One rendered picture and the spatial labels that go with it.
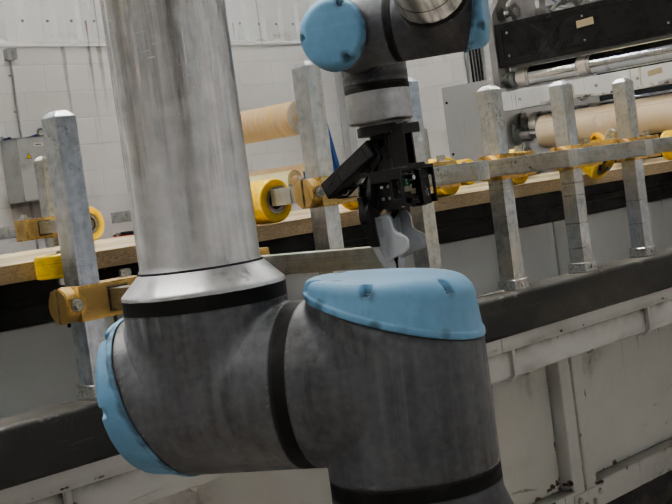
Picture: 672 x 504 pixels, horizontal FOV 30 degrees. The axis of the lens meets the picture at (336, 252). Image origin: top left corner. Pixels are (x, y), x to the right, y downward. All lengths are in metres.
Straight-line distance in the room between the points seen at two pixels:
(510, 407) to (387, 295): 1.89
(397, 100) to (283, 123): 7.47
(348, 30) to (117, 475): 0.72
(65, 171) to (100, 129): 9.14
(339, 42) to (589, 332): 1.33
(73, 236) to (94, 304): 0.10
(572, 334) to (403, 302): 1.69
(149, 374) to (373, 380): 0.20
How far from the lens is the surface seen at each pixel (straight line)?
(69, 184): 1.78
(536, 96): 4.62
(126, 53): 1.11
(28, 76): 10.57
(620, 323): 2.85
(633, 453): 3.33
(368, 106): 1.69
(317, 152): 2.10
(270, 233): 2.22
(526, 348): 2.55
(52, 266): 1.87
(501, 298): 2.41
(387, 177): 1.69
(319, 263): 1.82
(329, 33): 1.58
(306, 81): 2.10
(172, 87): 1.10
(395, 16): 1.57
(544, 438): 3.00
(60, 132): 1.78
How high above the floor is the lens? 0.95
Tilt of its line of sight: 3 degrees down
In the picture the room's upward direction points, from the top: 8 degrees counter-clockwise
